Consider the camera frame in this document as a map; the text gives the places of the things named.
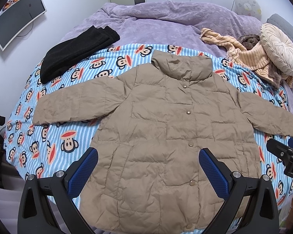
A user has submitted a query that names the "folded black garment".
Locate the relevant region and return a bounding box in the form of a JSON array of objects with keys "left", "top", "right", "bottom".
[{"left": 40, "top": 26, "right": 120, "bottom": 84}]

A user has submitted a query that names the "purple quilted duvet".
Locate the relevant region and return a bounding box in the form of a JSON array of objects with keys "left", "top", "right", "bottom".
[{"left": 60, "top": 0, "right": 293, "bottom": 137}]

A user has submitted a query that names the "cream round pleated cushion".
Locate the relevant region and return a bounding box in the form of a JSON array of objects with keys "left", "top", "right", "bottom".
[{"left": 260, "top": 23, "right": 293, "bottom": 77}]

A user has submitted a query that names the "monkey print striped blanket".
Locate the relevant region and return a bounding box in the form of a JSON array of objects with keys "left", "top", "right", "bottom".
[{"left": 4, "top": 44, "right": 293, "bottom": 217}]

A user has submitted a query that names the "white cloud plush pillow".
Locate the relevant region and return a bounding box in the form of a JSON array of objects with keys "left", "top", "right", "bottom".
[{"left": 234, "top": 0, "right": 261, "bottom": 20}]

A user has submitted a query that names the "wall mounted curved monitor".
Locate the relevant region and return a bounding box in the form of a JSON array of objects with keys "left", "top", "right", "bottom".
[{"left": 0, "top": 0, "right": 46, "bottom": 50}]

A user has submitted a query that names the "brown fuzzy garment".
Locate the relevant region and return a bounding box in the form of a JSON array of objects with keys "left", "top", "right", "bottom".
[{"left": 238, "top": 34, "right": 260, "bottom": 50}]

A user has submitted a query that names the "tan puffer jacket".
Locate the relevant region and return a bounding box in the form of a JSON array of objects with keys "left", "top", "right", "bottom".
[{"left": 33, "top": 51, "right": 293, "bottom": 233}]

